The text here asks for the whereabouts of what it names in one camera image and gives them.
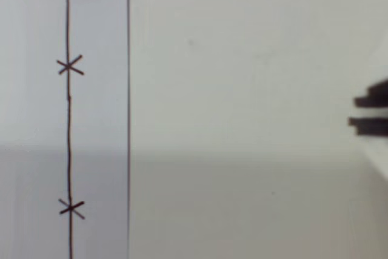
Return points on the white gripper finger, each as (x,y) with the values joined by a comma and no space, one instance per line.
(376,96)
(376,127)

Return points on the white paper sheet with markings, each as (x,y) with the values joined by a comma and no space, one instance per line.
(97,89)

